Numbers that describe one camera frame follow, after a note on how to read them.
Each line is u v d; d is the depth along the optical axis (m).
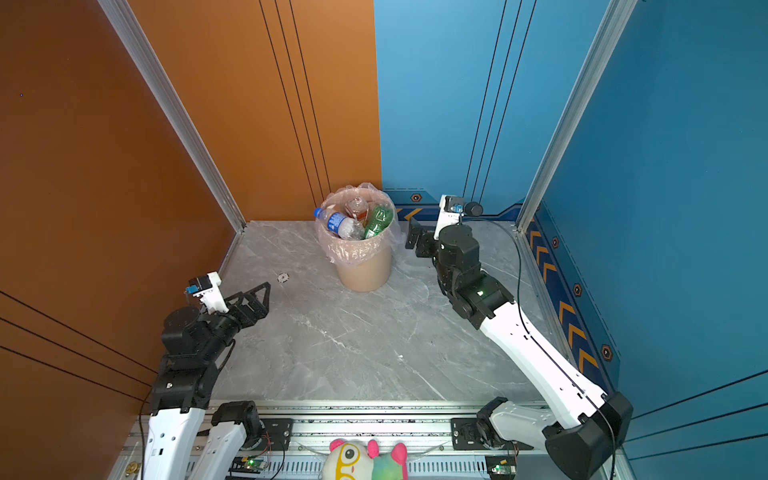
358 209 0.81
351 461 0.64
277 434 0.74
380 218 0.81
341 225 0.76
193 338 0.51
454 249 0.48
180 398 0.48
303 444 0.73
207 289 0.60
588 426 0.37
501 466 0.71
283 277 1.05
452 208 0.55
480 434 0.64
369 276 0.99
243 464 0.69
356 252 0.77
